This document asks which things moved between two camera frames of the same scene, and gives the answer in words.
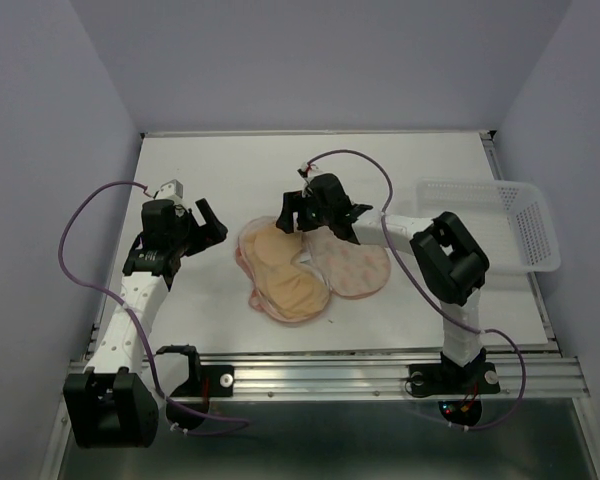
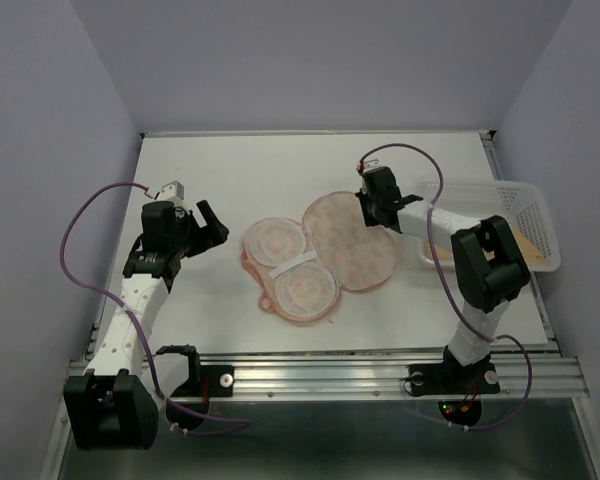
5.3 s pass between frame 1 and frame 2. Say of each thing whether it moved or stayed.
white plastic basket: stayed
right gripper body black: moved
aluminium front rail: stayed
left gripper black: stayed
